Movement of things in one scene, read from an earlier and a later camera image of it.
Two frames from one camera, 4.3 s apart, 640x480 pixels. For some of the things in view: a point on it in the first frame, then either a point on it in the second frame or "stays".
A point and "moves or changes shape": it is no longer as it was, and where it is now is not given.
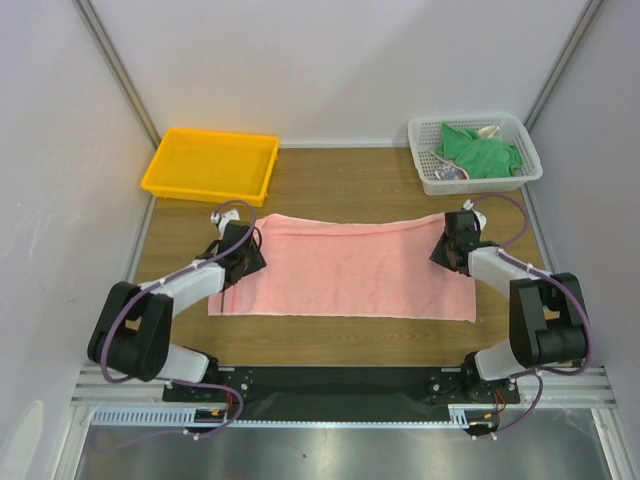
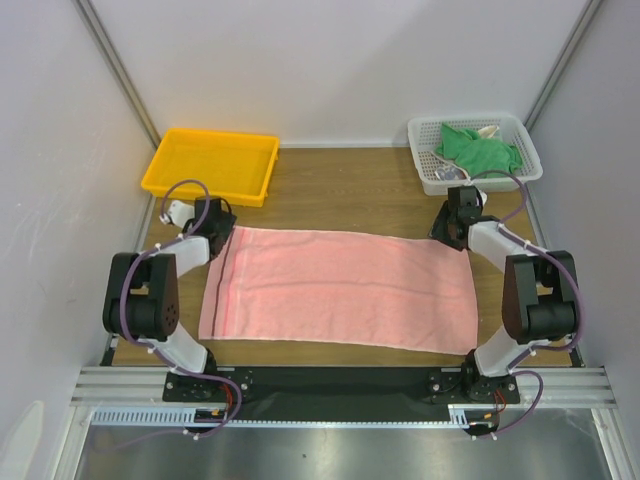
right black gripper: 445,252 to 445,230
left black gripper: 257,262 to 226,223
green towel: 479,157 stays
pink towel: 366,268 moves or changes shape
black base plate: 341,392 stays
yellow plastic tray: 214,165 stays
